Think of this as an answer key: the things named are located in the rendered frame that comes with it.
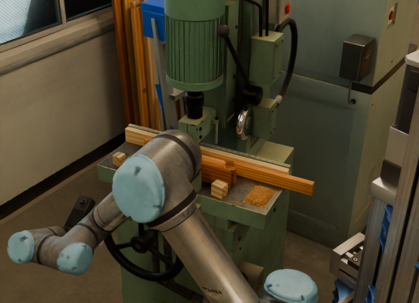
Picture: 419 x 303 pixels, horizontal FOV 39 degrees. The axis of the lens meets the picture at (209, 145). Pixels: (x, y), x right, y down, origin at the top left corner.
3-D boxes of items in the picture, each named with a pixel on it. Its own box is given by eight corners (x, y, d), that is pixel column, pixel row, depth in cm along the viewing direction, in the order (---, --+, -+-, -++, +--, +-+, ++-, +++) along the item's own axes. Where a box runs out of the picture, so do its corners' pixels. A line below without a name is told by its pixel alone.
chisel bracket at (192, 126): (178, 144, 192) (177, 121, 188) (197, 125, 203) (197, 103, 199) (198, 149, 189) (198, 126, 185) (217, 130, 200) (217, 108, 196)
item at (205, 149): (125, 141, 210) (124, 128, 208) (128, 138, 212) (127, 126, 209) (286, 184, 188) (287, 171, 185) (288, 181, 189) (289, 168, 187)
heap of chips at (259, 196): (242, 202, 180) (242, 197, 179) (254, 185, 187) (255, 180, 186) (264, 208, 177) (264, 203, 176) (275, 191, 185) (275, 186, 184)
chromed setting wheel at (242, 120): (233, 145, 197) (234, 111, 191) (247, 129, 207) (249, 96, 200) (241, 147, 196) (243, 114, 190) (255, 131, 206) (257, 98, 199)
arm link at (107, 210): (193, 101, 126) (88, 204, 157) (167, 123, 117) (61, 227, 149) (230, 142, 126) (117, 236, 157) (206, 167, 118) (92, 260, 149)
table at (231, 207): (80, 194, 192) (78, 178, 189) (131, 151, 216) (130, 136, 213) (253, 250, 170) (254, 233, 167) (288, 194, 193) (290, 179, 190)
